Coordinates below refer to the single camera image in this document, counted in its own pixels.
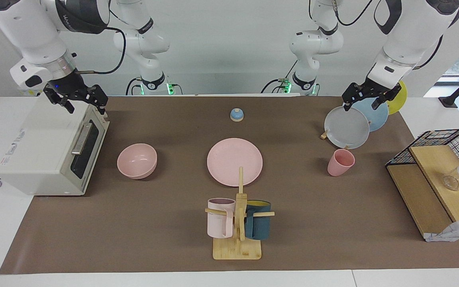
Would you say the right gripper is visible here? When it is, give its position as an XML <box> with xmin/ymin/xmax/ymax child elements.
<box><xmin>43</xmin><ymin>72</ymin><xmax>109</xmax><ymax>116</ymax></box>

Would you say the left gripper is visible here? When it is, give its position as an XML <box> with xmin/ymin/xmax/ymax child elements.
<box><xmin>341</xmin><ymin>77</ymin><xmax>402</xmax><ymax>112</ymax></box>

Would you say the light blue plate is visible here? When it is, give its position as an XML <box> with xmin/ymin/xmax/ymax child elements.
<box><xmin>352</xmin><ymin>97</ymin><xmax>390</xmax><ymax>132</ymax></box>

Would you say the yellow plate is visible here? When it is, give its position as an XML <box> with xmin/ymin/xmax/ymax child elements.
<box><xmin>386</xmin><ymin>81</ymin><xmax>408</xmax><ymax>116</ymax></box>

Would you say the grey plate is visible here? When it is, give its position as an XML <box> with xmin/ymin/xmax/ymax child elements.
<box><xmin>324</xmin><ymin>106</ymin><xmax>371</xmax><ymax>150</ymax></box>

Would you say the white toaster oven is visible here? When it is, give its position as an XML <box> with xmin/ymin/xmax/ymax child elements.
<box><xmin>0</xmin><ymin>95</ymin><xmax>110</xmax><ymax>196</ymax></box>

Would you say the pink cup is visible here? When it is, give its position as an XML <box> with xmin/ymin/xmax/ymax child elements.
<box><xmin>327</xmin><ymin>149</ymin><xmax>356</xmax><ymax>177</ymax></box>

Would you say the pink bowl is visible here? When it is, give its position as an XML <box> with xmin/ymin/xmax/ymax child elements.
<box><xmin>117</xmin><ymin>143</ymin><xmax>158</xmax><ymax>180</ymax></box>

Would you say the wooden shelf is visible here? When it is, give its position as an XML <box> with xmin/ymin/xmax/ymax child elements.
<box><xmin>386</xmin><ymin>145</ymin><xmax>459</xmax><ymax>240</ymax></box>

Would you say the clear glass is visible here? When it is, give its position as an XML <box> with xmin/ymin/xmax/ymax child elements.
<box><xmin>442</xmin><ymin>169</ymin><xmax>459</xmax><ymax>191</ymax></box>

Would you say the pink plate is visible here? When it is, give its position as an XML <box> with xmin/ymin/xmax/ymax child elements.
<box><xmin>207</xmin><ymin>138</ymin><xmax>263</xmax><ymax>187</ymax></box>

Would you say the dark teal mug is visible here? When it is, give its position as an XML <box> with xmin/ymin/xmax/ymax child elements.
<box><xmin>244</xmin><ymin>200</ymin><xmax>272</xmax><ymax>241</ymax></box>

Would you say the light pink mug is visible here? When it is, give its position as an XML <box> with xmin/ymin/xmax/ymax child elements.
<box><xmin>207</xmin><ymin>198</ymin><xmax>236</xmax><ymax>239</ymax></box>

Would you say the wooden mug tree stand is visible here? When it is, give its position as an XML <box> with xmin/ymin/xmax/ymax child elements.
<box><xmin>204</xmin><ymin>167</ymin><xmax>275</xmax><ymax>261</ymax></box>

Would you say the black cable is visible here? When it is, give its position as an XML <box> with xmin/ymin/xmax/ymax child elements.
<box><xmin>125</xmin><ymin>77</ymin><xmax>144</xmax><ymax>96</ymax></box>
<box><xmin>260</xmin><ymin>60</ymin><xmax>298</xmax><ymax>95</ymax></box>
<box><xmin>75</xmin><ymin>26</ymin><xmax>128</xmax><ymax>76</ymax></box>
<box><xmin>332</xmin><ymin>0</ymin><xmax>374</xmax><ymax>27</ymax></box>
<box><xmin>412</xmin><ymin>35</ymin><xmax>444</xmax><ymax>71</ymax></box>

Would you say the black wire basket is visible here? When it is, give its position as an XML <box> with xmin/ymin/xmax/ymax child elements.
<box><xmin>385</xmin><ymin>128</ymin><xmax>459</xmax><ymax>193</ymax></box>

